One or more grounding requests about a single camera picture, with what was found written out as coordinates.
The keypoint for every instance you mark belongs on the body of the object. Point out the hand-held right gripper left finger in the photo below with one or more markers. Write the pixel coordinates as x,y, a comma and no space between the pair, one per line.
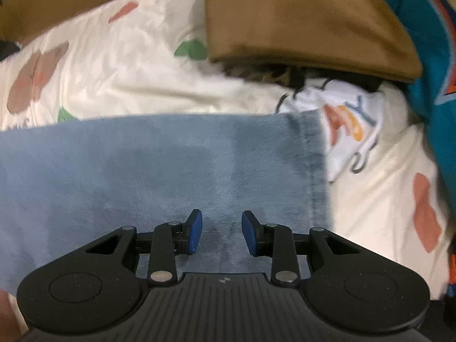
195,231

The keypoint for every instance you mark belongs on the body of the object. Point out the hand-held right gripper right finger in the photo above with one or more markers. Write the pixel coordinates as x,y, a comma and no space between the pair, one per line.
249,233

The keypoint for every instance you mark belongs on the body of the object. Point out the blue denim pants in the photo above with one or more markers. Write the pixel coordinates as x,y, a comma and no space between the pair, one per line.
142,164

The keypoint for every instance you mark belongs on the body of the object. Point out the white printed t-shirt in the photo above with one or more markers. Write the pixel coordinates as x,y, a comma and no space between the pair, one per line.
352,121

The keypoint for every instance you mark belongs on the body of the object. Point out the white printed bed sheet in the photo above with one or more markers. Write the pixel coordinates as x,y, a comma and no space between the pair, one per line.
124,64

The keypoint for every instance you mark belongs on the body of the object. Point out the brown garment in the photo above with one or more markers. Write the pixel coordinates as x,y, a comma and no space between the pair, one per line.
302,17

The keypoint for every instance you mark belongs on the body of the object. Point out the teal printed shirt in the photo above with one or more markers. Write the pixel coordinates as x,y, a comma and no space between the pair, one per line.
424,35

